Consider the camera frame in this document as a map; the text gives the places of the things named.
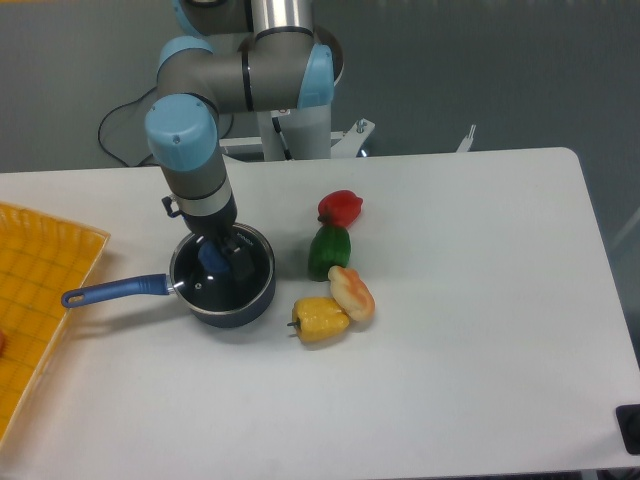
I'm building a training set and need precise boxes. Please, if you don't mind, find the blue saucepan with handle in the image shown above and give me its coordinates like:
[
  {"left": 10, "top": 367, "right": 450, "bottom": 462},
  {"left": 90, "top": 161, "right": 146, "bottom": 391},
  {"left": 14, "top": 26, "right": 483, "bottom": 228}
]
[{"left": 60, "top": 221, "right": 278, "bottom": 330}]

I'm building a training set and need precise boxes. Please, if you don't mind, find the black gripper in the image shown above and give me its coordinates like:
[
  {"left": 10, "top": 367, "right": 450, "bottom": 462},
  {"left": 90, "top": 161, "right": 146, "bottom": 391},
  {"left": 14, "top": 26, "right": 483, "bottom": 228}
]
[{"left": 182, "top": 202, "right": 255, "bottom": 282}]

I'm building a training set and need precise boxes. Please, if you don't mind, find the black corner object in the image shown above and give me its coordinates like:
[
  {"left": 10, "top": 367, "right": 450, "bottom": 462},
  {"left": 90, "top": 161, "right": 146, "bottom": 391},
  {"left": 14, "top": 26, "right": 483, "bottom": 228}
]
[{"left": 615, "top": 404, "right": 640, "bottom": 456}]

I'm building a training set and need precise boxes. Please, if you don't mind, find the yellow plastic basket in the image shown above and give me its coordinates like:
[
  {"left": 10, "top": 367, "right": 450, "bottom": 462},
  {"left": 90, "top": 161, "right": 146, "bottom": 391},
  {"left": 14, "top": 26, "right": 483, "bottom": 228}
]
[{"left": 1, "top": 202, "right": 110, "bottom": 441}]

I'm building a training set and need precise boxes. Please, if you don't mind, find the white bracket with bolt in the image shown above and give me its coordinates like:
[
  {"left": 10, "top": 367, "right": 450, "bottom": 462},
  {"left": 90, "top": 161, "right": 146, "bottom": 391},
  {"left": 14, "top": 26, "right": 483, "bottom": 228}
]
[{"left": 456, "top": 124, "right": 477, "bottom": 153}]

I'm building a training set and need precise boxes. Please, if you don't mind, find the yellow bell pepper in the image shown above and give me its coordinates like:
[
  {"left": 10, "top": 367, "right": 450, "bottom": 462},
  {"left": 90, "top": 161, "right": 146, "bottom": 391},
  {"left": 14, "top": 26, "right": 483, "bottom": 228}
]
[{"left": 288, "top": 297, "right": 350, "bottom": 343}]

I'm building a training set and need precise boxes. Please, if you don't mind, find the red bell pepper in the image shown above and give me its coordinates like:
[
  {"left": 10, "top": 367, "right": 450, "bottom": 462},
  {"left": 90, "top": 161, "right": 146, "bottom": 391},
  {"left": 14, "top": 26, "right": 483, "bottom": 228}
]
[{"left": 317, "top": 190, "right": 363, "bottom": 228}]

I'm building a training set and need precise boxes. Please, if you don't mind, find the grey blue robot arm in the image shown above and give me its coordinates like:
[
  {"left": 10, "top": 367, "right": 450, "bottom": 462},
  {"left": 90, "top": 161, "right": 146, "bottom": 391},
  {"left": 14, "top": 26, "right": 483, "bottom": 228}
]
[{"left": 145, "top": 1, "right": 334, "bottom": 281}]

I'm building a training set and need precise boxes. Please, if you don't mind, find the green bell pepper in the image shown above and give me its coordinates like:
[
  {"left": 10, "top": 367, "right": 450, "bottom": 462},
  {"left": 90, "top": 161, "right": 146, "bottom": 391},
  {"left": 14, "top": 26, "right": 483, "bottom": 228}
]
[{"left": 307, "top": 225, "right": 351, "bottom": 282}]

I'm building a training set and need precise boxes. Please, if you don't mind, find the black floor cable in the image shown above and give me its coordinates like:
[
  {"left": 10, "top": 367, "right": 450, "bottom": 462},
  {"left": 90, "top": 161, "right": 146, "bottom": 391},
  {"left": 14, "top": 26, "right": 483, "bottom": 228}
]
[{"left": 97, "top": 84, "right": 236, "bottom": 168}]

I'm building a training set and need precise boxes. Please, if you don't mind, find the glass lid blue knob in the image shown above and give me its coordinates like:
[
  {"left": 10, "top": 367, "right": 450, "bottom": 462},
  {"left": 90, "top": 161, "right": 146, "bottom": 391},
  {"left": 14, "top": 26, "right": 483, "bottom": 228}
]
[{"left": 170, "top": 224, "right": 276, "bottom": 328}]

